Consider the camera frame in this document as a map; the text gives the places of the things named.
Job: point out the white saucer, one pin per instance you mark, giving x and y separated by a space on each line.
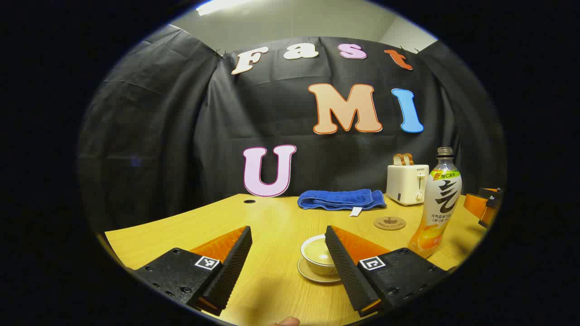
308 273

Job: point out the white teacup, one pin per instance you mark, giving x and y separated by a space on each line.
312 268

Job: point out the blue folded towel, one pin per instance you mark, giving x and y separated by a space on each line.
337 199

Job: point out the round brown coaster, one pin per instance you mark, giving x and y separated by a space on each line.
389 223

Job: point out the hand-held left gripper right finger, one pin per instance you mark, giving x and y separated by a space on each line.
344 267

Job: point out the ceiling light panel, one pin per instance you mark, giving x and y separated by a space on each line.
222 5

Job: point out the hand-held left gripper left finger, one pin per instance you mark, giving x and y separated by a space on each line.
233 267

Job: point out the black backdrop cloth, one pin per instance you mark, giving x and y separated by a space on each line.
181 136

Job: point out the labelled plastic water bottle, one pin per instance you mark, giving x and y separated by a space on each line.
442 199

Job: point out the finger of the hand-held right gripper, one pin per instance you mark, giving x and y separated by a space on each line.
488 219
475 204

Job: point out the cream toaster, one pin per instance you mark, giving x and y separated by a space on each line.
405 185

